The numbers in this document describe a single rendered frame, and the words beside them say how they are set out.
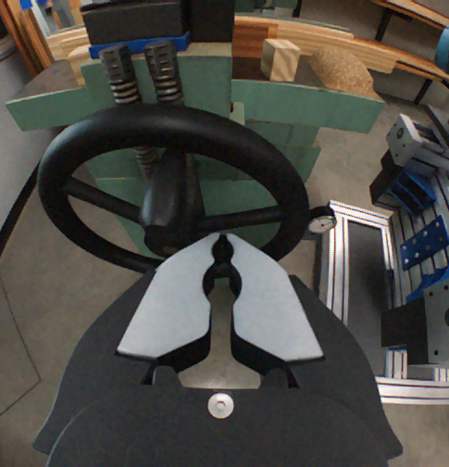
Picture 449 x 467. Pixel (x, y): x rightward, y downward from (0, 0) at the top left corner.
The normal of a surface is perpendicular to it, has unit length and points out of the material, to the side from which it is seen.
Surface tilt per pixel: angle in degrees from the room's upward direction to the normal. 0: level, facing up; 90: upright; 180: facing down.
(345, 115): 90
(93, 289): 0
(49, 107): 90
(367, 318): 0
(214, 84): 90
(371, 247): 0
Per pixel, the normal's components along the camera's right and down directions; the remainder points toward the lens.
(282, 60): 0.20, 0.85
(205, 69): -0.02, 0.86
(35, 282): 0.03, -0.51
